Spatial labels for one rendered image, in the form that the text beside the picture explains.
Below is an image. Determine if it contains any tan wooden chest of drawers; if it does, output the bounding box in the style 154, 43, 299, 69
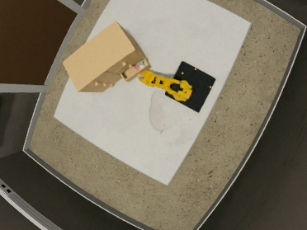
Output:
63, 21, 149, 92

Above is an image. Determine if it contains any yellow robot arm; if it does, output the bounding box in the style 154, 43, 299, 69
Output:
145, 73, 191, 101

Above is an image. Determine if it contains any white eraser with green sleeve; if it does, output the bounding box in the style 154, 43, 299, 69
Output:
139, 59, 144, 68

